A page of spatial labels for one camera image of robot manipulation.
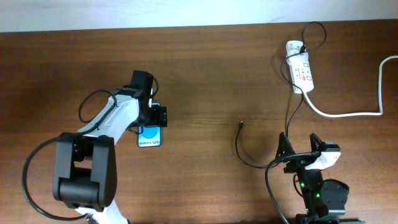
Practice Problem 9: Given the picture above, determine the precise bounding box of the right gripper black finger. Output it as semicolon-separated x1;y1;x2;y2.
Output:
275;132;295;159
310;133;325;152

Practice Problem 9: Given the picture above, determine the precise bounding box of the blue Galaxy smartphone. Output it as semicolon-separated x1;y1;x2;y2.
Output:
138;103;162;147

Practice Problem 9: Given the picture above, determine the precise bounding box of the black charging cable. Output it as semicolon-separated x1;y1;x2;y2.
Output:
234;21;328;170

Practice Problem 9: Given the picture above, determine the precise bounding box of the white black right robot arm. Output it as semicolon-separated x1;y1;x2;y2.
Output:
275;133;363;223

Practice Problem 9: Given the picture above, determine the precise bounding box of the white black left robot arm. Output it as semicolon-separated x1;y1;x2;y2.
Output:
52;70;167;223

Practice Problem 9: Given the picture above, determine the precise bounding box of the white charger adapter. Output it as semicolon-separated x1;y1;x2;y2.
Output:
286;40;308;65

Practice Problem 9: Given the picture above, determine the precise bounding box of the white power strip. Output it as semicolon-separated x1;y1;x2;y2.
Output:
287;53;314;94

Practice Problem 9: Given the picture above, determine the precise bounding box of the white power strip cord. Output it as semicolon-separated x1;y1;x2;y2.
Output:
302;55;398;118

